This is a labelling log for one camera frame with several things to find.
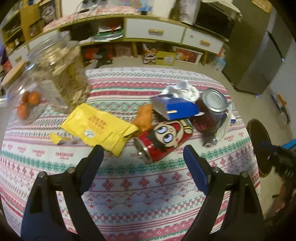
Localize red cartoon drink can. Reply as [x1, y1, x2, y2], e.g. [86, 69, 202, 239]
[134, 118, 193, 164]

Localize patterned knit tablecloth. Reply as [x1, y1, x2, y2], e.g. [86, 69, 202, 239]
[1, 67, 260, 240]

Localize red tin can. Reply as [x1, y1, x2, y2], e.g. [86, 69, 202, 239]
[191, 88, 228, 133]

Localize blue biscuit box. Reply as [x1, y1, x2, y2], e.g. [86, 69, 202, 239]
[150, 94, 200, 121]

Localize orange peel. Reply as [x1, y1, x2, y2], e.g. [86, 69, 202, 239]
[132, 104, 152, 132]

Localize black microwave oven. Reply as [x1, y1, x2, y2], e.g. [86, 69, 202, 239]
[194, 1, 242, 40]

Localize clear jar of seeds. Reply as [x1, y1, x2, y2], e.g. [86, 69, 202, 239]
[27, 31, 91, 114]

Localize white wooden tv cabinet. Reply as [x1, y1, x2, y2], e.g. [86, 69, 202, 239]
[1, 1, 224, 65]

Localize yellow snack bag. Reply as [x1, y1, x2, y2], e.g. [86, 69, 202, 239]
[49, 103, 139, 157]

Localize crumpled white tissue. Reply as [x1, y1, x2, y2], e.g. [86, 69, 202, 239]
[160, 80, 200, 103]

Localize grey refrigerator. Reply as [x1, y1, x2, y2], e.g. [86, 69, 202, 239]
[222, 1, 292, 95]

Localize clear box of tangerines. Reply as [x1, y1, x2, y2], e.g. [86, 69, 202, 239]
[1, 60, 48, 125]

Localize yellow cardboard box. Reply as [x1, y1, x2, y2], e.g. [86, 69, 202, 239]
[156, 51, 177, 66]

